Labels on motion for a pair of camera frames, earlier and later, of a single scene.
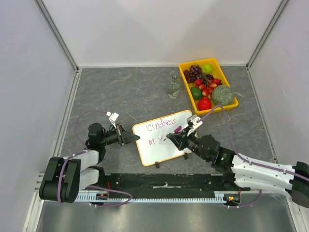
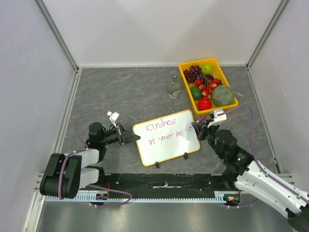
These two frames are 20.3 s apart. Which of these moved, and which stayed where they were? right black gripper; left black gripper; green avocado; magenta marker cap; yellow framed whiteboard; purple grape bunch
Moved: magenta marker cap; right black gripper
Stayed: yellow framed whiteboard; left black gripper; green avocado; purple grape bunch
